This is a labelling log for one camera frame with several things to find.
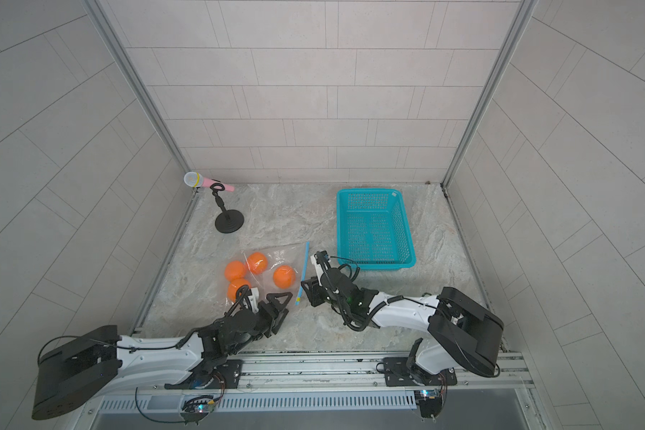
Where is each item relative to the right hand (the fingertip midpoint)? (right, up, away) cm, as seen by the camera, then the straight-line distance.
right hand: (305, 285), depth 81 cm
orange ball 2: (-16, +6, +3) cm, 17 cm away
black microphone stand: (-32, +19, +21) cm, 43 cm away
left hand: (-2, -5, -2) cm, 6 cm away
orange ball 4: (-7, +2, +3) cm, 8 cm away
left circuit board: (-25, -26, -16) cm, 39 cm away
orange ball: (-24, +3, +6) cm, 25 cm away
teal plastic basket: (+24, +15, +21) cm, 35 cm away
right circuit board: (+34, -27, -12) cm, 45 cm away
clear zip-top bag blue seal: (-5, +7, +11) cm, 14 cm away
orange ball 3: (-23, -1, +2) cm, 24 cm away
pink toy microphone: (-34, +33, +1) cm, 47 cm away
